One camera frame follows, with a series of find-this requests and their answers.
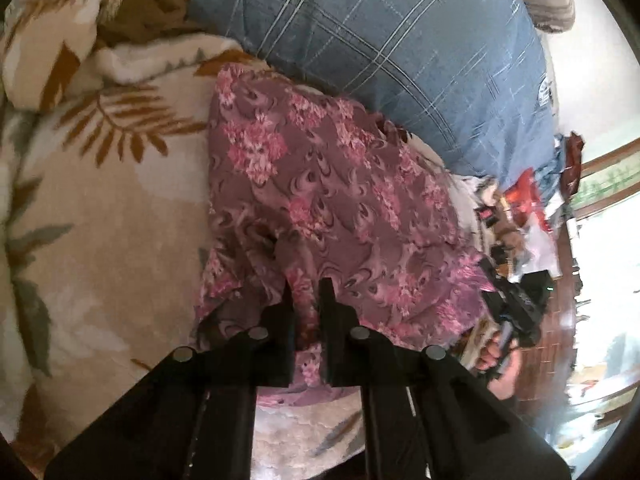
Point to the red plastic bag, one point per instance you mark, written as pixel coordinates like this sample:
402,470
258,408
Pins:
525,195

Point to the white plastic bag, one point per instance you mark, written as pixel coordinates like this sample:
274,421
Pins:
542,240

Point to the white leaf-print blanket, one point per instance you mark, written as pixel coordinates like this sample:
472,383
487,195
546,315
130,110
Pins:
110,240

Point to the person's right hand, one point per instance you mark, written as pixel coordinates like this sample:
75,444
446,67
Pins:
502,375

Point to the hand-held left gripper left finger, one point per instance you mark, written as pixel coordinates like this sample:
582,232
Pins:
280,340

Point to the brown cloth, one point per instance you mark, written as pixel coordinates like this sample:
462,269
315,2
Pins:
155,10

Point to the blue plaid pillow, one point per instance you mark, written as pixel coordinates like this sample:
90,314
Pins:
380,40

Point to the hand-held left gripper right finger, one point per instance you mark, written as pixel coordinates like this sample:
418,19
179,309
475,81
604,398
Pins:
332,340

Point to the purple floral garment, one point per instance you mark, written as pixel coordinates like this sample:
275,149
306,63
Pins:
340,200

